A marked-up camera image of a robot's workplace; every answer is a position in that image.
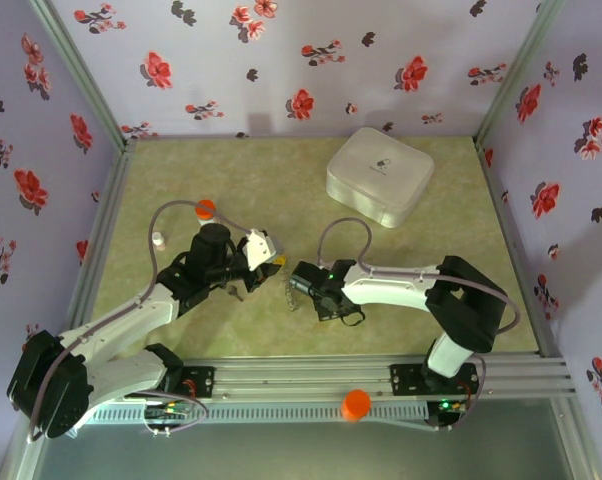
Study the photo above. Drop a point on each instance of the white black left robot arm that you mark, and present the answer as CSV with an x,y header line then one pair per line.
x,y
121,320

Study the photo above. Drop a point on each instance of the orange capped pill bottle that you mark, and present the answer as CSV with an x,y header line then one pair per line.
x,y
205,207

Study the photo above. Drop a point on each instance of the white zippered pill case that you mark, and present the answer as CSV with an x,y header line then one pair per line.
x,y
381,170

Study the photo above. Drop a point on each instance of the loose orange bottle cap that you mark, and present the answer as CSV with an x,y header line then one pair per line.
x,y
356,405

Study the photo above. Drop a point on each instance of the small white pink bottle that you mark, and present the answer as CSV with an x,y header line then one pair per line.
x,y
159,241

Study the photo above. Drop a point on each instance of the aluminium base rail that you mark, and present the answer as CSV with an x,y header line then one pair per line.
x,y
306,375

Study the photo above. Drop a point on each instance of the aluminium side rail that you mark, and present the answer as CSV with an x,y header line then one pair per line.
x,y
517,250
106,225

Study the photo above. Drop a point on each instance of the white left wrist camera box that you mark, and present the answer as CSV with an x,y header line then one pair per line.
x,y
261,247

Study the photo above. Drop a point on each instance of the aluminium frame post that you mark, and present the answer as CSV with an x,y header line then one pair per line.
x,y
83,75
515,75

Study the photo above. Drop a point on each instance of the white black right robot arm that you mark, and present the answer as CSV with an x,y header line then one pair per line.
x,y
391,290

